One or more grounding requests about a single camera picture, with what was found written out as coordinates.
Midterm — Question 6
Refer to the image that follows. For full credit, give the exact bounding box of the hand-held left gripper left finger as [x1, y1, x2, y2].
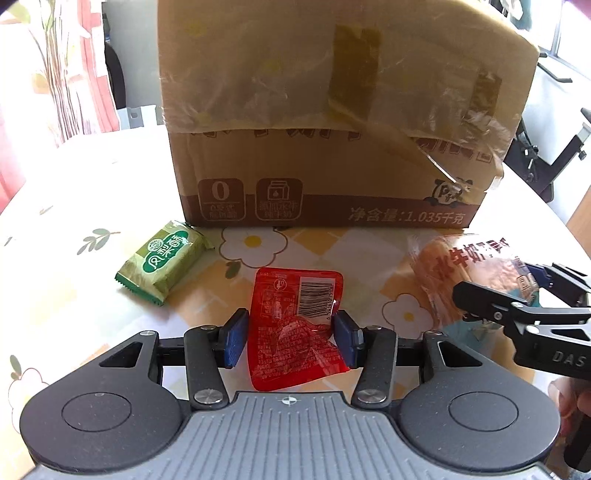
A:
[99, 308, 250, 411]

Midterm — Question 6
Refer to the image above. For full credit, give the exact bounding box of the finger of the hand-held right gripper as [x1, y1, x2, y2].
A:
[452, 281, 591, 340]
[526, 263, 591, 305]

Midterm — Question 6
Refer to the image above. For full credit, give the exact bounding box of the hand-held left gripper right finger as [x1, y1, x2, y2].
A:
[333, 310, 485, 409]

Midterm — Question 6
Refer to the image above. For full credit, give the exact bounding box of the panda print bread packet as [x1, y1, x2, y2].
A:
[409, 233, 541, 320]

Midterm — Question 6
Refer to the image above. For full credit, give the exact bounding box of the red snack packet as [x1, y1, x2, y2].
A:
[247, 267, 349, 392]

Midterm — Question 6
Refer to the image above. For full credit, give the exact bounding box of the brown cardboard box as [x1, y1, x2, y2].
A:
[157, 0, 540, 229]

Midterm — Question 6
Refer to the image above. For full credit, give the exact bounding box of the person's right hand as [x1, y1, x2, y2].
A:
[554, 376, 591, 431]

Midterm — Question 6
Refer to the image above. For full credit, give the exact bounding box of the green snack packet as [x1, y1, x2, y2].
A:
[115, 220, 215, 306]

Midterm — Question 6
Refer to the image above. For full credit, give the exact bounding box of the black exercise bike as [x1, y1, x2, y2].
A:
[503, 51, 591, 204]

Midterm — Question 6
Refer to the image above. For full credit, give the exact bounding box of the white plastic bin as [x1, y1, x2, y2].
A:
[117, 105, 160, 131]

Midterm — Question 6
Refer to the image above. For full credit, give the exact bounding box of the dark round object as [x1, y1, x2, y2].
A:
[105, 44, 127, 110]

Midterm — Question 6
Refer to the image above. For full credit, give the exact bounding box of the plant print curtain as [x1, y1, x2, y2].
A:
[0, 0, 122, 213]

